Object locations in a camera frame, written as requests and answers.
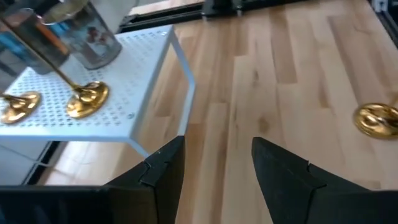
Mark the white perforated metal shelf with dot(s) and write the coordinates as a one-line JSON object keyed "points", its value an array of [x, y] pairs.
{"points": [[140, 62]]}

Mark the black aluminium table frame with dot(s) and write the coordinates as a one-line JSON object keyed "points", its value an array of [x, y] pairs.
{"points": [[217, 6]]}

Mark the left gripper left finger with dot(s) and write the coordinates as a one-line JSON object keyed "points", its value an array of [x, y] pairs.
{"points": [[161, 186]]}

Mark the tin can with silver top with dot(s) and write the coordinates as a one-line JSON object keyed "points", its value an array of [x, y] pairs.
{"points": [[93, 46]]}

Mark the tin can with orange top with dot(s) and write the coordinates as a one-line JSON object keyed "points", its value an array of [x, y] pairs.
{"points": [[18, 49]]}

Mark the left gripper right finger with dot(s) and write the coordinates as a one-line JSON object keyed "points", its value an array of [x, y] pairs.
{"points": [[289, 186]]}

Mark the brass candlestick holder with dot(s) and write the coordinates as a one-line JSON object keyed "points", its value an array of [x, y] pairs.
{"points": [[90, 99], [21, 109], [377, 119]]}

